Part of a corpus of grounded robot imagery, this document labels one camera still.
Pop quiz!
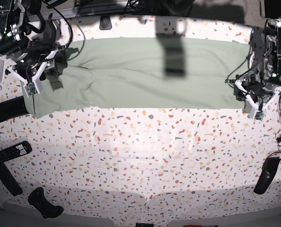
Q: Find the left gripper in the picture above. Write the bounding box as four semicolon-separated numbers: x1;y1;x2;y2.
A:
225;74;281;117

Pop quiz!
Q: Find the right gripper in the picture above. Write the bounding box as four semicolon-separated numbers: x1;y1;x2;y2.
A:
5;46;67;92

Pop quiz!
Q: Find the light green T-shirt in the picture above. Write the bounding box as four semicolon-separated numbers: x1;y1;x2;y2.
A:
24;37;250;118

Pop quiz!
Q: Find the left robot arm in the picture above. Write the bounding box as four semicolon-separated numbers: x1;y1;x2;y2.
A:
225;0;281;120

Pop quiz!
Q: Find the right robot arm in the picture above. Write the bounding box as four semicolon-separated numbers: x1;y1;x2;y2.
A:
0;0;69;96

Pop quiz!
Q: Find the black cylindrical speaker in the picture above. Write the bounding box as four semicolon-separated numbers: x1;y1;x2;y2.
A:
0;96;29;123

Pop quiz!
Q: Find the black TV remote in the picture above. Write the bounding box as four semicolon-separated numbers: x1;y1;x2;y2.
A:
0;140;32;162

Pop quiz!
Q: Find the long black bar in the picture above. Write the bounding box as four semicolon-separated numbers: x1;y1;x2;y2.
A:
0;161;23;196

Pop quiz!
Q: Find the small black box bottom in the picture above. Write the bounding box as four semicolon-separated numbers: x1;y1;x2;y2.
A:
135;223;154;227

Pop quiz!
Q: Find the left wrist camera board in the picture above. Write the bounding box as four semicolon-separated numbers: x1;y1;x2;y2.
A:
250;109;264;121

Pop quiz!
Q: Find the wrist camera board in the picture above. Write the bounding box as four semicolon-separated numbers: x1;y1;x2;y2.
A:
23;81;43;97
250;109;264;121

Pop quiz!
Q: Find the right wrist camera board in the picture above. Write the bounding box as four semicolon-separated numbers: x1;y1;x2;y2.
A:
23;81;43;97

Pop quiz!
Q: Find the black curved handle right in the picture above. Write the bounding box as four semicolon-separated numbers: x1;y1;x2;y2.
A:
254;157;281;195

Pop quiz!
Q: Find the black camera stand base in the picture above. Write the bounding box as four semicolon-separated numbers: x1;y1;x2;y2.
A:
99;15;112;31

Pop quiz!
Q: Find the red handled screwdriver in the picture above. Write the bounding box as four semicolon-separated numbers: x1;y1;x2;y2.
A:
183;225;218;227

